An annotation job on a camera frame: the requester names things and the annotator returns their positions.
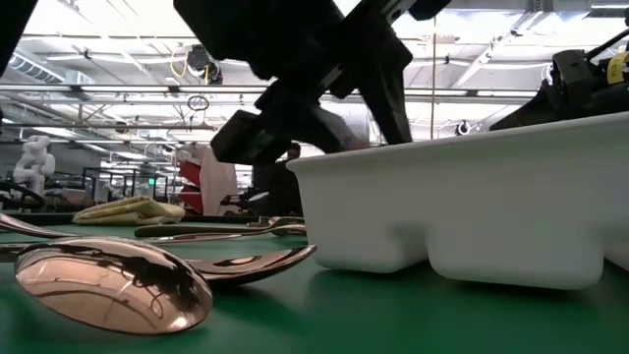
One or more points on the rose gold spoon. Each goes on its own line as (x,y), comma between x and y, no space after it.
(290,219)
(255,265)
(113,290)

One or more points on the black cabinet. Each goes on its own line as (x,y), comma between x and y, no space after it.
(265,187)

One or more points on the silver cutlery pieces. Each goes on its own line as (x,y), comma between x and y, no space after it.
(291,229)

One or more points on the black curved object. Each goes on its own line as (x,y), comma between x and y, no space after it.
(29,191)

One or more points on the red cabinet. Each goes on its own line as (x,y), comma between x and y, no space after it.
(189,172)

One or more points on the person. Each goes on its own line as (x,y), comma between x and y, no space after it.
(294,151)

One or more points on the ceiling light rail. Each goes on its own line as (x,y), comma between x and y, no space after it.
(123,90)

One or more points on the green table mat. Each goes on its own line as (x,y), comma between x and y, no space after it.
(344,319)

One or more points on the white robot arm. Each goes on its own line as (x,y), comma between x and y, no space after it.
(34,162)

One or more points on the yellow label tag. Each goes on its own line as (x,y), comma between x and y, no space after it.
(618,68)

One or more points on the rose gold knife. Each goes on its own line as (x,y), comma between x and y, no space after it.
(157,231)

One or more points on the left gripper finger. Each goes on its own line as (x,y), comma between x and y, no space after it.
(329,130)
(390,98)

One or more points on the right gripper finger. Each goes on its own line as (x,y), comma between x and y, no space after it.
(535,113)

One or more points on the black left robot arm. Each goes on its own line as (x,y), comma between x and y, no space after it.
(255,34)

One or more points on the pink panel board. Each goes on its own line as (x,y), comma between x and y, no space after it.
(218,187)

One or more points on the small black ceiling reel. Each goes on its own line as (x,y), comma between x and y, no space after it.
(462,129)

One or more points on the rose gold fork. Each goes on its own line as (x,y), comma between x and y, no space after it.
(263,222)
(29,227)

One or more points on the folded yellow cloth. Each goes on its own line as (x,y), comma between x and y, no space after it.
(132,211)

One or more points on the black workstation frames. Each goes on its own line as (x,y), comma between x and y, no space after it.
(123,170)

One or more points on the white cutlery tray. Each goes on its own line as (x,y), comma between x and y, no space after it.
(467,206)

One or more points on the black table frame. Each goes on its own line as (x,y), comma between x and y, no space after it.
(64,218)

